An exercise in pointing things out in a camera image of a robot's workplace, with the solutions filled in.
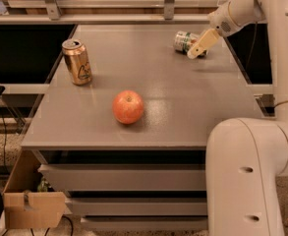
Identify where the white green 7up can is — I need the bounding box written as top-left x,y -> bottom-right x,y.
173,30 -> 200,54

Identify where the gold soda can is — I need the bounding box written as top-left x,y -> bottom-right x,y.
62,38 -> 92,86

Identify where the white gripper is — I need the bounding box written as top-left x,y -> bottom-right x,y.
187,2 -> 241,59

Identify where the red apple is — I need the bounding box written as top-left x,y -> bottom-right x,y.
112,90 -> 144,125

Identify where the cardboard box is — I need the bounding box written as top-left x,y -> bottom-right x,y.
3,151 -> 66,229

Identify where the grey drawer cabinet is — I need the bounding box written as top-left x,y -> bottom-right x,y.
23,25 -> 261,230

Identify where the metal shelf frame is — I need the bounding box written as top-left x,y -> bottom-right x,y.
0,0 -> 228,25

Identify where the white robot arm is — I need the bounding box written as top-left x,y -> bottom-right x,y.
188,0 -> 288,236

